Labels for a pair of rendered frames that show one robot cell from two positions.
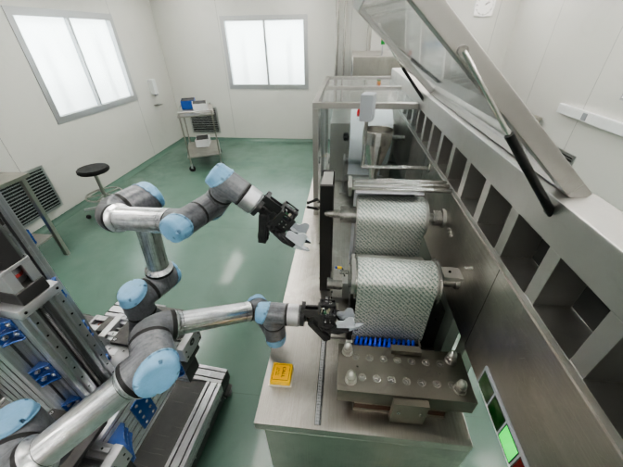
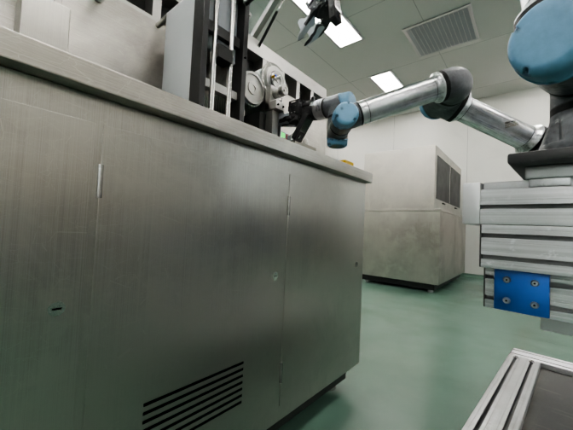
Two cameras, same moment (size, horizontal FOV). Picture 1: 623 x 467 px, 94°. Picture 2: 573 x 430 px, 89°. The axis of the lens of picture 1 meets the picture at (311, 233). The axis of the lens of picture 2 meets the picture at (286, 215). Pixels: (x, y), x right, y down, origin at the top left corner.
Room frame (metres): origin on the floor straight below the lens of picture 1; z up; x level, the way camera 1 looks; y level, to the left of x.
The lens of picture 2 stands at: (1.65, 0.58, 0.66)
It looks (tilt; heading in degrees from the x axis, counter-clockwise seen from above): 2 degrees up; 214
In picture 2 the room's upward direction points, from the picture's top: 3 degrees clockwise
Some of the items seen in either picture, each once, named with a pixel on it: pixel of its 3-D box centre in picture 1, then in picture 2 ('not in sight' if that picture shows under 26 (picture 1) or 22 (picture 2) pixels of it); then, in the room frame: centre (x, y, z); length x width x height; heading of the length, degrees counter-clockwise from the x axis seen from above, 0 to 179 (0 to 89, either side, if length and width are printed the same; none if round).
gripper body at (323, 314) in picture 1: (318, 315); (303, 112); (0.66, -0.02, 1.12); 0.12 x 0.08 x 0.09; 84
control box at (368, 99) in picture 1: (365, 107); not in sight; (1.26, -0.23, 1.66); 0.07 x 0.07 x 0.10; 68
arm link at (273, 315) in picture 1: (273, 313); (338, 105); (0.68, 0.14, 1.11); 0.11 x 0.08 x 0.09; 84
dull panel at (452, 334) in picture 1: (401, 194); not in sight; (1.74, -0.60, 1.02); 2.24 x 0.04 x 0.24; 174
